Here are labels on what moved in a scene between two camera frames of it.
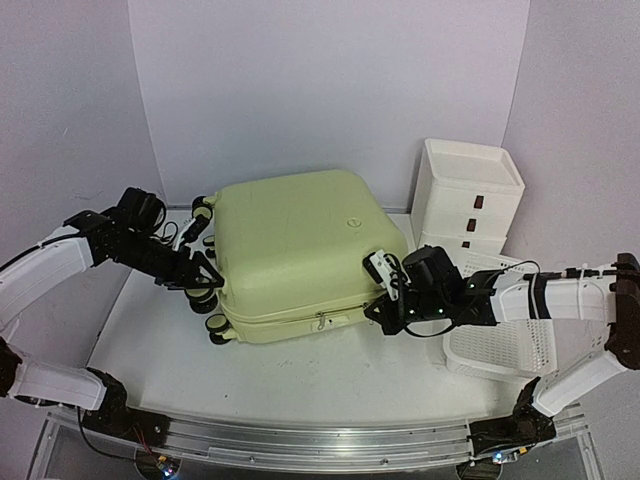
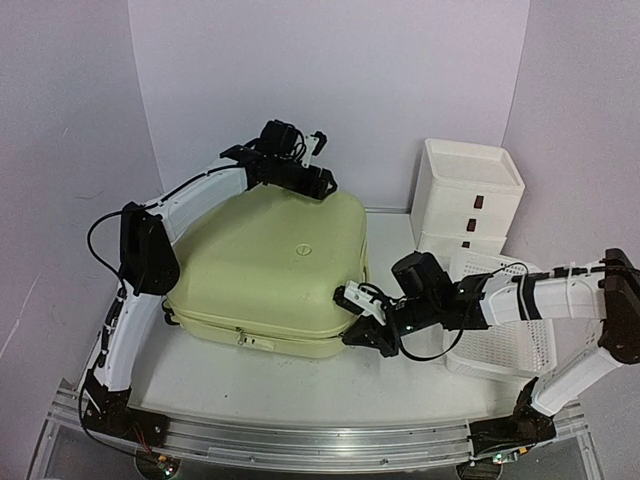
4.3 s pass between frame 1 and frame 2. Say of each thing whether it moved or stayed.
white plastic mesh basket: stayed
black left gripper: moved
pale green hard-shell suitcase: moved
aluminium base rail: stayed
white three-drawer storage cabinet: stayed
